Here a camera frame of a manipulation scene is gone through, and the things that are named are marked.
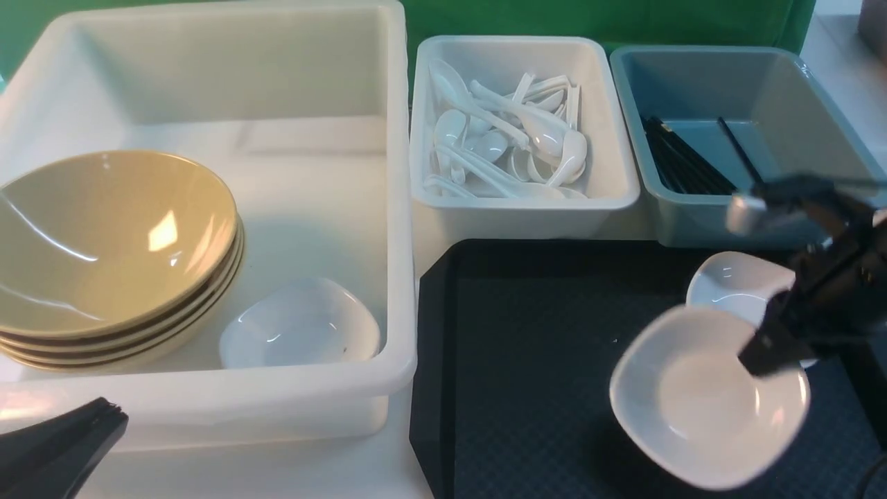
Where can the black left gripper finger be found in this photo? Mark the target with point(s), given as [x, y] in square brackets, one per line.
[54, 458]

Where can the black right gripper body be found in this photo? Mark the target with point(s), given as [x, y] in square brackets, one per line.
[838, 294]

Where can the white sauce dish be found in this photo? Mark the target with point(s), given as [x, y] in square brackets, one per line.
[682, 396]
[738, 283]

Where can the yellow noodle bowl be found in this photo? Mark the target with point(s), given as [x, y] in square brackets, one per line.
[95, 242]

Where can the middle stacked yellow bowl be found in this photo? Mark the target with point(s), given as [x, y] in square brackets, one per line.
[128, 346]

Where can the stacked yellow bowl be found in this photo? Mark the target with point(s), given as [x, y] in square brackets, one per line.
[135, 360]
[128, 346]
[150, 326]

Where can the bottom stacked yellow bowl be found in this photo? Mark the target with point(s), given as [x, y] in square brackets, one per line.
[135, 360]

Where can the top stacked yellow bowl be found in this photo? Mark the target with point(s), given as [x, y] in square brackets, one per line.
[150, 326]

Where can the black chopsticks in bin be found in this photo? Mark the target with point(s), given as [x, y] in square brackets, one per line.
[681, 168]

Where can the grey-blue chopstick bin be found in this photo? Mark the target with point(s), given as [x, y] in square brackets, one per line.
[778, 111]

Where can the white dish in tub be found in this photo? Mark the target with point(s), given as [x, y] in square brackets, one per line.
[310, 321]

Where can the black serving tray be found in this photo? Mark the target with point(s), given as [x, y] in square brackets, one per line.
[517, 340]

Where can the white spoon bin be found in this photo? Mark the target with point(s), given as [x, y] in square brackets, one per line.
[610, 182]

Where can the pile of white spoons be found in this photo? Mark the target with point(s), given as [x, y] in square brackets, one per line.
[526, 144]

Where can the large white plastic tub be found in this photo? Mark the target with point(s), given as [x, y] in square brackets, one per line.
[301, 108]

